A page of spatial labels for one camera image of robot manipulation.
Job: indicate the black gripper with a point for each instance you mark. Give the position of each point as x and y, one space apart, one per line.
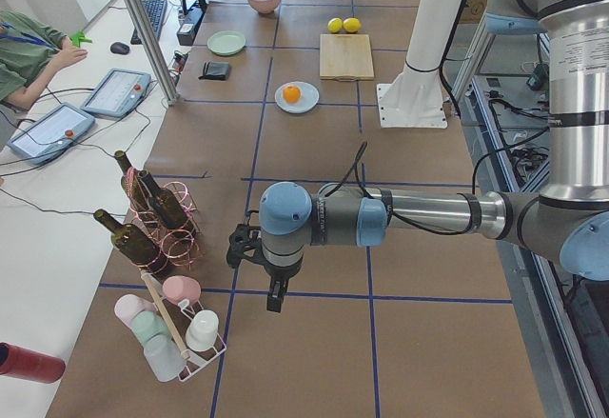
280 272

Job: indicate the light blue plate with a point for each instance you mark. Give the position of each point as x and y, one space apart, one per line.
309 99

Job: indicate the orange fruit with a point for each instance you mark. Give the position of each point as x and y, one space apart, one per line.
291 93

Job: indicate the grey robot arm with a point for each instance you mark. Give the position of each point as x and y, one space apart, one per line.
565 222

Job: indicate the mint green plate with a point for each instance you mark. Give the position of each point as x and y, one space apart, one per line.
226 42

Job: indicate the white upturned cup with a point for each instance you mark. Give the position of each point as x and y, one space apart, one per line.
202 330

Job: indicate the pink upturned cup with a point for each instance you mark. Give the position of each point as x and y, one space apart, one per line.
178 288

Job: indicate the grey translucent cup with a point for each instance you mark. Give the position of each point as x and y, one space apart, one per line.
164 358

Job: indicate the mint green cup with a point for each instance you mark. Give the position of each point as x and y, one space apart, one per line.
148 324

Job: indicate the dark green wine bottle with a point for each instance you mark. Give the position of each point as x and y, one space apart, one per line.
166 205

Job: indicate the pale pink cup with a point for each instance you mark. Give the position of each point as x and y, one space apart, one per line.
128 306

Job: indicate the folded grey cloth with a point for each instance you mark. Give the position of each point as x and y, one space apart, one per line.
218 71

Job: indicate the bamboo cutting board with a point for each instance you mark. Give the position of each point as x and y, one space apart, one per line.
346 57

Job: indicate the upper yellow lemon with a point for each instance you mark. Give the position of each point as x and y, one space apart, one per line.
335 25

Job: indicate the yellow lemon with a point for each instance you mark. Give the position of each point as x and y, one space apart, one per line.
352 25
335 25

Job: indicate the red cylinder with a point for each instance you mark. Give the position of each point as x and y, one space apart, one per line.
26 364

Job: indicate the grey teach pendant tablet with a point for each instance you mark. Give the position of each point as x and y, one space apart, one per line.
52 134

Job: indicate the lower yellow lemon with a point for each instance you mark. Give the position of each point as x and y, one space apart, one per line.
352 25

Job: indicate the black computer mouse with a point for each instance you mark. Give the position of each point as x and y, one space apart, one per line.
119 48

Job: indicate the black keyboard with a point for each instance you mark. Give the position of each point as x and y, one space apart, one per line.
156 13

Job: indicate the person in green shirt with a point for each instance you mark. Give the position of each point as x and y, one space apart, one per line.
32 53

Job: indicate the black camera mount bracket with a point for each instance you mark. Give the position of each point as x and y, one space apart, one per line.
245 243

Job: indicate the white wire cup rack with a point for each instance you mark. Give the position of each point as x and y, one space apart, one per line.
182 315

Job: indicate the wooden rack handle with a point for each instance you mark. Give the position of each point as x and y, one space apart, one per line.
149 282

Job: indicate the copper wire bottle rack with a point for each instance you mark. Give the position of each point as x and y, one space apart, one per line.
180 251

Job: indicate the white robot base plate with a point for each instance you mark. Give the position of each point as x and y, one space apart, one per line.
413 100

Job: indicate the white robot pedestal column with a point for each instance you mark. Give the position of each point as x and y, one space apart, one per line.
433 25

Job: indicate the aluminium frame post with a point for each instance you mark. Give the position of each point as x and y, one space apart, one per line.
152 49

